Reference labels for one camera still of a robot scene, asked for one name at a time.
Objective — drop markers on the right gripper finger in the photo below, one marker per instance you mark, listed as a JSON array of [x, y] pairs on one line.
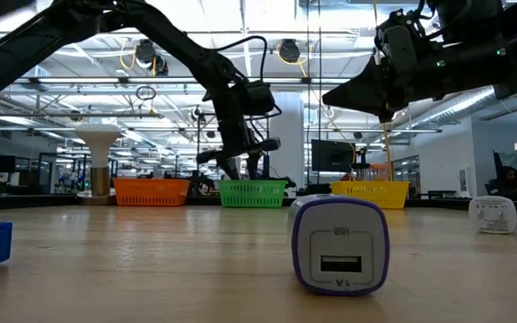
[[361, 92]]

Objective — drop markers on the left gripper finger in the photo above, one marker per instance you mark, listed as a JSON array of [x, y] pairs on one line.
[[254, 166], [231, 169]]

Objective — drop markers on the lavender white USB charger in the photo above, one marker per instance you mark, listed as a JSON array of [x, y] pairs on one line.
[[340, 247]]

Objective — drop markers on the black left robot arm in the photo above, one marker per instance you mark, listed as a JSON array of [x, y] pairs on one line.
[[173, 36]]

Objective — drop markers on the green plastic basket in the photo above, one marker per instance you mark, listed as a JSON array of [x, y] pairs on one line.
[[253, 194]]

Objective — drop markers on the orange plastic basket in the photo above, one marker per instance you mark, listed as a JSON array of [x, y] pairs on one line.
[[151, 193]]

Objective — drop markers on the yellow plastic basket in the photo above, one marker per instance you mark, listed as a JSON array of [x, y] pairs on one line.
[[370, 195]]

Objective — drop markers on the person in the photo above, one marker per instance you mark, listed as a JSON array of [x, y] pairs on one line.
[[507, 175]]

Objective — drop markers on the white mushroom table lamp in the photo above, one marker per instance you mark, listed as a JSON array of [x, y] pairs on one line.
[[98, 139]]

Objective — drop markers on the green white USB charger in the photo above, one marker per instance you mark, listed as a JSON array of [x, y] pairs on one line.
[[493, 215]]

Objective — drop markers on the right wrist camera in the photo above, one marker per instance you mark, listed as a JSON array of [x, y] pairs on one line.
[[397, 20]]

